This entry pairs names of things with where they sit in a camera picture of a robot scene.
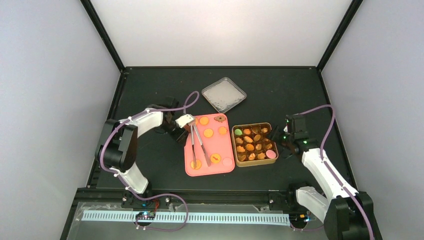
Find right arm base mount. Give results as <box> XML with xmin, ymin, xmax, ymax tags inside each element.
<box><xmin>268</xmin><ymin>190</ymin><xmax>308</xmax><ymax>213</ymax></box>

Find pink plastic tray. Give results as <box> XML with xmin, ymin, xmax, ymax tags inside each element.
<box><xmin>184</xmin><ymin>113</ymin><xmax>235</xmax><ymax>177</ymax></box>

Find purple cable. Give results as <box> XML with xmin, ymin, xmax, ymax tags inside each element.
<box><xmin>291</xmin><ymin>104</ymin><xmax>376</xmax><ymax>240</ymax></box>
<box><xmin>99</xmin><ymin>90</ymin><xmax>201</xmax><ymax>232</ymax></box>

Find metal tongs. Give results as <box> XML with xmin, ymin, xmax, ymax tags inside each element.
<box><xmin>190</xmin><ymin>123</ymin><xmax>211</xmax><ymax>168</ymax></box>

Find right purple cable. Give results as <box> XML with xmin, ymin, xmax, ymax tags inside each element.
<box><xmin>291</xmin><ymin>104</ymin><xmax>376</xmax><ymax>240</ymax></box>

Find brown flower cookie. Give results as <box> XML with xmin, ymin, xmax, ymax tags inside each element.
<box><xmin>214</xmin><ymin>115</ymin><xmax>227</xmax><ymax>123</ymax></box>

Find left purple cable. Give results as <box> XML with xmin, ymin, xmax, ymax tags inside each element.
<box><xmin>99</xmin><ymin>90</ymin><xmax>201</xmax><ymax>232</ymax></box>

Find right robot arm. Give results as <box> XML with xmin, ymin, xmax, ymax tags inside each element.
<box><xmin>268</xmin><ymin>114</ymin><xmax>377</xmax><ymax>240</ymax></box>

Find white slotted cable duct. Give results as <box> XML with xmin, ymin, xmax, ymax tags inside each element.
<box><xmin>79</xmin><ymin>210</ymin><xmax>290</xmax><ymax>227</ymax></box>

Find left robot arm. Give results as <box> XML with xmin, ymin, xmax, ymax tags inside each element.
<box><xmin>94</xmin><ymin>104</ymin><xmax>195</xmax><ymax>195</ymax></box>

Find beige round cookie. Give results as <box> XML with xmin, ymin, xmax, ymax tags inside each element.
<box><xmin>218</xmin><ymin>126</ymin><xmax>228</xmax><ymax>135</ymax></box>

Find gold cookie tin box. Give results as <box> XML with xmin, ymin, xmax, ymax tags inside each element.
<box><xmin>231</xmin><ymin>122</ymin><xmax>279</xmax><ymax>167</ymax></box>

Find pale pink cookie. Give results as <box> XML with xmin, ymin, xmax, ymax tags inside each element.
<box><xmin>265</xmin><ymin>149</ymin><xmax>277</xmax><ymax>159</ymax></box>
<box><xmin>222</xmin><ymin>157</ymin><xmax>234</xmax><ymax>167</ymax></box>

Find green round cookie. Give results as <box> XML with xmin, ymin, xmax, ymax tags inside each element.
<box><xmin>234</xmin><ymin>128</ymin><xmax>243</xmax><ymax>136</ymax></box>

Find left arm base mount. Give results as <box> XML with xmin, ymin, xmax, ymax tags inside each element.
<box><xmin>121</xmin><ymin>195</ymin><xmax>169</xmax><ymax>211</ymax></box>

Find yellow cookie red mark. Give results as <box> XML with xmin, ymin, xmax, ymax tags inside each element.
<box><xmin>209</xmin><ymin>153</ymin><xmax>222</xmax><ymax>164</ymax></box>

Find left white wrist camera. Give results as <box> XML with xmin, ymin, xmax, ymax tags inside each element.
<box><xmin>175</xmin><ymin>114</ymin><xmax>196</xmax><ymax>128</ymax></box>

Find clear plastic lid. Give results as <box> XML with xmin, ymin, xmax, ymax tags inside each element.
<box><xmin>201</xmin><ymin>77</ymin><xmax>247</xmax><ymax>114</ymax></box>

